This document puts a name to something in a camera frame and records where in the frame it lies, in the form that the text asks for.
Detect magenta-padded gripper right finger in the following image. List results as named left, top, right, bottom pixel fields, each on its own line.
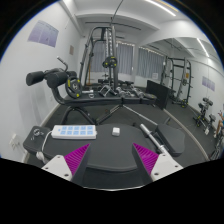
left=131, top=142, right=185, bottom=186

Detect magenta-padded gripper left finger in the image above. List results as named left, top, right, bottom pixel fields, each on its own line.
left=40, top=143, right=93, bottom=186

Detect white charger block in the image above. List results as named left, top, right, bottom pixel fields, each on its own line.
left=111, top=126, right=121, bottom=137

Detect silver barbell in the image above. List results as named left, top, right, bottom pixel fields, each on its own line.
left=123, top=104, right=171, bottom=156

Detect white power strip, blue sockets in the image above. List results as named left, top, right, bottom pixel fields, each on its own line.
left=50, top=124, right=98, bottom=140

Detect black padded workout bench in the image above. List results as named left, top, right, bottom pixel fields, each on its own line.
left=22, top=123, right=186, bottom=190

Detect black exercise machine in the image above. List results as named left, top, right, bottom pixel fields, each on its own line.
left=193, top=97, right=216, bottom=136

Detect black padded box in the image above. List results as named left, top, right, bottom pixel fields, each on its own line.
left=145, top=79, right=171, bottom=110

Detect black roller-pad weight bench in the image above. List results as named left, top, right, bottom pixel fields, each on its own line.
left=25, top=68, right=158, bottom=126

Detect group of silver dumbbells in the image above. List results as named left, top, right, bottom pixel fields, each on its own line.
left=116, top=84, right=146, bottom=99

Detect large black yellow weight plate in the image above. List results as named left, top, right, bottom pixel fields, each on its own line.
left=65, top=75, right=83, bottom=99

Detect black squat rack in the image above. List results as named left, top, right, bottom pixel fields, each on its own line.
left=160, top=55, right=194, bottom=108

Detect grey curved pull bar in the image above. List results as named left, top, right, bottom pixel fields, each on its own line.
left=56, top=56, right=70, bottom=73

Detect grey window curtain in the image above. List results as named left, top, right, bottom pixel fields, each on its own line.
left=135, top=46, right=166, bottom=80
left=89, top=41, right=134, bottom=76

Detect small black yellow weight plate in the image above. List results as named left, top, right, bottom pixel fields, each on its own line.
left=101, top=55, right=118, bottom=69

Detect white ceiling light strip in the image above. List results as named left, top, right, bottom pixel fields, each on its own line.
left=144, top=0, right=177, bottom=17
left=196, top=37, right=211, bottom=58

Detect white power strip cable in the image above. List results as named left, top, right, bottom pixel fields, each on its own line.
left=35, top=130, right=54, bottom=164

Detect silver key ring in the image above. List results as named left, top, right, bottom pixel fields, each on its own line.
left=29, top=128, right=45, bottom=141

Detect white wall socket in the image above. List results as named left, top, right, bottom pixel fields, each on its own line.
left=9, top=133, right=22, bottom=151

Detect grey cable row handle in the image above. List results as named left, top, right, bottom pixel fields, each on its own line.
left=99, top=84, right=118, bottom=98

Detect small purple wall poster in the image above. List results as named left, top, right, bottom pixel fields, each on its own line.
left=201, top=75, right=216, bottom=92

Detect grey cable machine frame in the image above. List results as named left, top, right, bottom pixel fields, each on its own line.
left=78, top=25, right=120, bottom=91

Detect large purple wall poster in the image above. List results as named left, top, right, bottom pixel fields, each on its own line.
left=27, top=19, right=60, bottom=48

